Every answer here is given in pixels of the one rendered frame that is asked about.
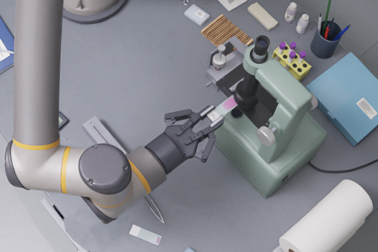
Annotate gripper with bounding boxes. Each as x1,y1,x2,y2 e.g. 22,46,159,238
144,104,225,175

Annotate stained glass slide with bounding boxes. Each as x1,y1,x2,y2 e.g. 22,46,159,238
207,96,239,121

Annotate black and grey microscope stage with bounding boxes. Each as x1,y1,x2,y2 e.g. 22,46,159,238
204,36,279,129

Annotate black microscope objective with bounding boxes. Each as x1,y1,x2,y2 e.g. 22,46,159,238
233,74,262,117

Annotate white stage knob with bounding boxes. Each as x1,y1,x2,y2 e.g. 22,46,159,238
211,44,228,71

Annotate green microscope body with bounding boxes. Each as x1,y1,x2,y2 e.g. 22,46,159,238
213,44,328,199

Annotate wooden slide rack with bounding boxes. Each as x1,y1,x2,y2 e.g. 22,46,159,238
200,13,255,50

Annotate black microscope eyepiece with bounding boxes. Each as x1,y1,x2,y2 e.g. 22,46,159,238
250,35,271,64

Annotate glass slide with pink end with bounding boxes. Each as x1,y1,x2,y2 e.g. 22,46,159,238
128,224,164,246

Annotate yellow tube rack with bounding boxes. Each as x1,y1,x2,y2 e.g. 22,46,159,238
271,42,312,82

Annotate steel tweezers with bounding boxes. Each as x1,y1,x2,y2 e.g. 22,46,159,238
144,195,165,224

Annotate grey metal plate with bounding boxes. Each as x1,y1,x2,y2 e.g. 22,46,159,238
82,115,128,156

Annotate white labelled box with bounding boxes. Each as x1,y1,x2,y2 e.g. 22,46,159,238
183,3,211,27

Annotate small dark square tile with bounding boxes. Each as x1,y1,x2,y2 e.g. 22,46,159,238
57,112,71,130

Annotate cream rectangular block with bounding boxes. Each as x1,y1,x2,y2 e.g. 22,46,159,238
246,1,279,31

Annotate white plastic bottle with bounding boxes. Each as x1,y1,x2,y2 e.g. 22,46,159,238
295,13,310,35
283,1,298,24

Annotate light blue box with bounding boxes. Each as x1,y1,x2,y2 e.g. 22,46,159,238
305,51,378,147

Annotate dark blue pen cup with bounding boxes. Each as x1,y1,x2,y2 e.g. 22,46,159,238
310,20,343,59

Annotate white paper towel roll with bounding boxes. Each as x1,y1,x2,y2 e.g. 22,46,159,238
278,178,374,252

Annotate black pen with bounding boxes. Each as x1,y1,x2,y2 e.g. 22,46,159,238
325,17,335,40

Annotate blue pen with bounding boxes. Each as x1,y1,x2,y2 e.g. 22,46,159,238
333,24,351,41

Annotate green pencil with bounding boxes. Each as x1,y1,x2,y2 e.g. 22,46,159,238
324,0,333,28

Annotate blue clipboard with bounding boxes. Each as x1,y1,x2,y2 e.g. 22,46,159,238
0,15,15,74

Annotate dark grey round base plate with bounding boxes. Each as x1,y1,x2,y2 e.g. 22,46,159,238
61,0,130,25

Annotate black cable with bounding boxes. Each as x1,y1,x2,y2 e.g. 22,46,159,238
308,158,378,174

